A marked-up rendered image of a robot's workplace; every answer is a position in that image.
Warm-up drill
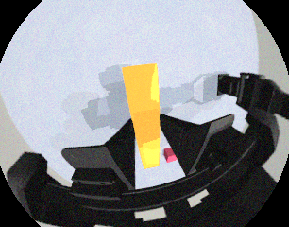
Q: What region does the orange bar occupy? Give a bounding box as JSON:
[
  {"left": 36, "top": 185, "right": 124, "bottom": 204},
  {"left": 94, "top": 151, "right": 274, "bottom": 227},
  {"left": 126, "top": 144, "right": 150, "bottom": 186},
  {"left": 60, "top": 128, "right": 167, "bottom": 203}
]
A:
[{"left": 122, "top": 64, "right": 160, "bottom": 169}]

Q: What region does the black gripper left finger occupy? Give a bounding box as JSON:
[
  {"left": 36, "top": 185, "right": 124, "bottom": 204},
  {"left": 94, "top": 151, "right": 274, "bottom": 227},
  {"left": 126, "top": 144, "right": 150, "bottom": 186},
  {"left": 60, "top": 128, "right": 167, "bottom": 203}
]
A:
[{"left": 61, "top": 118, "right": 136, "bottom": 190}]

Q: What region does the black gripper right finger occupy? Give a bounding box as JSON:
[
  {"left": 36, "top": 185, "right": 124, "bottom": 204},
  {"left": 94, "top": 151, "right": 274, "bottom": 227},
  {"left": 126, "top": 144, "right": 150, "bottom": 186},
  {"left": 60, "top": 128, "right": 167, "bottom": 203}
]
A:
[{"left": 160, "top": 113, "right": 235, "bottom": 175}]

